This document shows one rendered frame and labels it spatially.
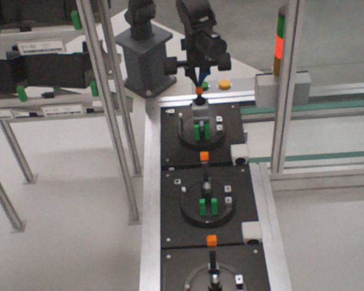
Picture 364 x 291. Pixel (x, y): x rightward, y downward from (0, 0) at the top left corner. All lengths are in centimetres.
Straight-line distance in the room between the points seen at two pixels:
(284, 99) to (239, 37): 240
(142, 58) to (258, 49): 186
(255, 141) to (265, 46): 202
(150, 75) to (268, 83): 61
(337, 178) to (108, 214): 63
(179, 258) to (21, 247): 46
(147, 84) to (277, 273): 82
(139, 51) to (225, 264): 76
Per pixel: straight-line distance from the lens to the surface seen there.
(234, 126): 140
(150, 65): 161
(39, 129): 167
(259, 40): 347
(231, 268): 109
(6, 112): 108
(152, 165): 133
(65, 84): 106
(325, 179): 135
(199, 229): 117
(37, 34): 94
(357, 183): 139
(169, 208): 121
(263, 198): 125
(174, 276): 111
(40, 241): 137
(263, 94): 113
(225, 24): 363
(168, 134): 139
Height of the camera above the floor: 194
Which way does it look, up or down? 46 degrees down
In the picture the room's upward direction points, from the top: 6 degrees counter-clockwise
